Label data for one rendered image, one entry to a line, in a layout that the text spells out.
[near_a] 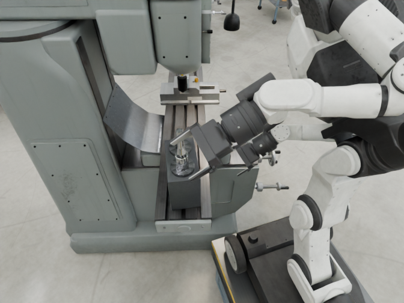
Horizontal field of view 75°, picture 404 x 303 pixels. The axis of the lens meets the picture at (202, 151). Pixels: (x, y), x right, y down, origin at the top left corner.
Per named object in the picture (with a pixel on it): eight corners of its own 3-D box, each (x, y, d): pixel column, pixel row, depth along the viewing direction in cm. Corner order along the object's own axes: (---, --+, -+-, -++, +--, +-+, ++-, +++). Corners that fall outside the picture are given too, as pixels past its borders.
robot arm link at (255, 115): (255, 142, 67) (296, 118, 65) (251, 131, 57) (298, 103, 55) (233, 107, 71) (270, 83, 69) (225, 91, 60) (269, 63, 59)
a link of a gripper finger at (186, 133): (174, 146, 68) (194, 133, 67) (169, 143, 65) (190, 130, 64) (171, 140, 69) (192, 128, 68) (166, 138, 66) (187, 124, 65)
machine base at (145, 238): (229, 184, 238) (231, 170, 223) (237, 249, 197) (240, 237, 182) (94, 187, 235) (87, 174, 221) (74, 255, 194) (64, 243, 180)
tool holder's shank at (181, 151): (187, 154, 93) (186, 130, 85) (180, 159, 92) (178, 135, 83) (181, 149, 95) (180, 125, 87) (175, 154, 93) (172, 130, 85)
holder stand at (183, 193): (194, 166, 124) (193, 134, 109) (201, 207, 109) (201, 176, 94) (168, 169, 122) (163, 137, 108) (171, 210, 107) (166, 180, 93)
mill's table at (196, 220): (202, 74, 195) (202, 64, 189) (212, 232, 109) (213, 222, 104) (171, 74, 194) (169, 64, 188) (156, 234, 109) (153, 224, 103)
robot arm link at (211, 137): (219, 172, 67) (260, 148, 65) (209, 168, 58) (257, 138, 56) (196, 132, 71) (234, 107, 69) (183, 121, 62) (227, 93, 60)
